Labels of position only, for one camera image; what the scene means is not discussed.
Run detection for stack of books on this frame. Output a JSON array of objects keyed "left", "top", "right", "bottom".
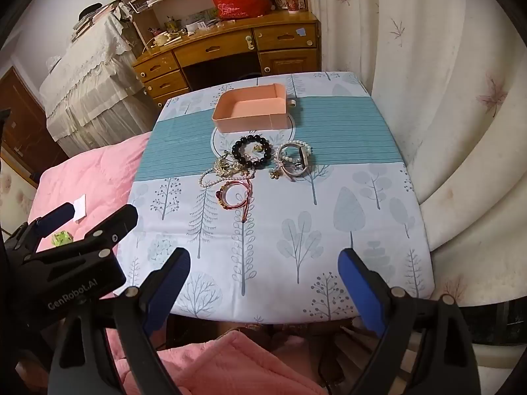
[{"left": 72, "top": 3, "right": 120, "bottom": 39}]

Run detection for red cord bracelet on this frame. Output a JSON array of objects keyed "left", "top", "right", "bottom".
[{"left": 239, "top": 177, "right": 254, "bottom": 221}]

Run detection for lace cloth covered cabinet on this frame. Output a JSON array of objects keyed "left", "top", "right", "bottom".
[{"left": 39, "top": 6, "right": 153, "bottom": 157}]

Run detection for jewellery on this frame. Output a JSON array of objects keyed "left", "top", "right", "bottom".
[{"left": 198, "top": 154, "right": 264, "bottom": 190}]

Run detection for pink fleece pants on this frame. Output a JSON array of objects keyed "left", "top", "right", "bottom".
[{"left": 156, "top": 329, "right": 330, "bottom": 395}]

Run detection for pink blanket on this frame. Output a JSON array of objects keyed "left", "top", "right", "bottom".
[{"left": 27, "top": 134, "right": 151, "bottom": 363}]

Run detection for white pearl bracelet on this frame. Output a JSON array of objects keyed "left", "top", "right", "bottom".
[{"left": 280, "top": 142, "right": 311, "bottom": 165}]

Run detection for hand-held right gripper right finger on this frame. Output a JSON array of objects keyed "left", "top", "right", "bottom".
[{"left": 338, "top": 248, "right": 482, "bottom": 395}]

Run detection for wooden desk with drawers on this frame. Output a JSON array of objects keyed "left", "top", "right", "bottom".
[{"left": 132, "top": 10, "right": 322, "bottom": 110}]

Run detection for white paper slip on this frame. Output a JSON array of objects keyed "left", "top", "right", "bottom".
[{"left": 72, "top": 195, "right": 87, "bottom": 224}]

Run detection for brown wooden door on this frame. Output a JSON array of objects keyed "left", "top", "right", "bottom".
[{"left": 0, "top": 66, "right": 69, "bottom": 186}]

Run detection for black bead bracelet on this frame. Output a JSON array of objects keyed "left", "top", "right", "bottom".
[{"left": 231, "top": 135, "right": 274, "bottom": 169}]

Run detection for red bead bracelet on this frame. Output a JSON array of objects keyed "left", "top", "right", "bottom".
[{"left": 216, "top": 180, "right": 248, "bottom": 210}]

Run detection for tree print tablecloth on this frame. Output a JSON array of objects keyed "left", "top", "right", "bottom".
[{"left": 116, "top": 72, "right": 436, "bottom": 325}]

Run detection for white floral curtain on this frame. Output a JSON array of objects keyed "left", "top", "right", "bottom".
[{"left": 302, "top": 0, "right": 527, "bottom": 346}]

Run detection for pink plastic tray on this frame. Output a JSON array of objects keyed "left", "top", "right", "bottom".
[{"left": 212, "top": 83, "right": 298, "bottom": 134}]

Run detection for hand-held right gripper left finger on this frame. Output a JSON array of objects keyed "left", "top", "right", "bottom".
[{"left": 48, "top": 248, "right": 192, "bottom": 395}]

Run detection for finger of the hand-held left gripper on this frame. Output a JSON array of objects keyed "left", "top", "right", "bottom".
[
  {"left": 6, "top": 202, "right": 77, "bottom": 256},
  {"left": 22, "top": 203, "right": 139, "bottom": 274}
]

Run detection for gold chain necklace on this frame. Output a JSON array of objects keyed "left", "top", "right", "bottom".
[{"left": 213, "top": 150, "right": 256, "bottom": 179}]

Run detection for silver bangle watch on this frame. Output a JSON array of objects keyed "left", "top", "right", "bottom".
[{"left": 275, "top": 141, "right": 314, "bottom": 182}]

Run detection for wooden desk hutch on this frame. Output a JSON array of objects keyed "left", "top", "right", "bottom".
[{"left": 108, "top": 0, "right": 305, "bottom": 50}]

